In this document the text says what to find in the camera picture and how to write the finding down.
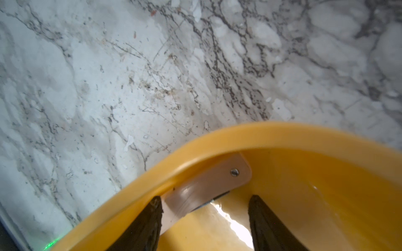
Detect pink folding knife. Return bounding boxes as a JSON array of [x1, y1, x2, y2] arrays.
[[160, 153, 252, 234]]

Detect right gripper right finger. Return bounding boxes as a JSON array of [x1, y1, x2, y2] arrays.
[[248, 195, 308, 251]]

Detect yellow storage box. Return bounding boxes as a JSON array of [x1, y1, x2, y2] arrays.
[[53, 122, 402, 251]]

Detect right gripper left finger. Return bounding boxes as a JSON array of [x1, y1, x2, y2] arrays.
[[108, 196, 163, 251]]

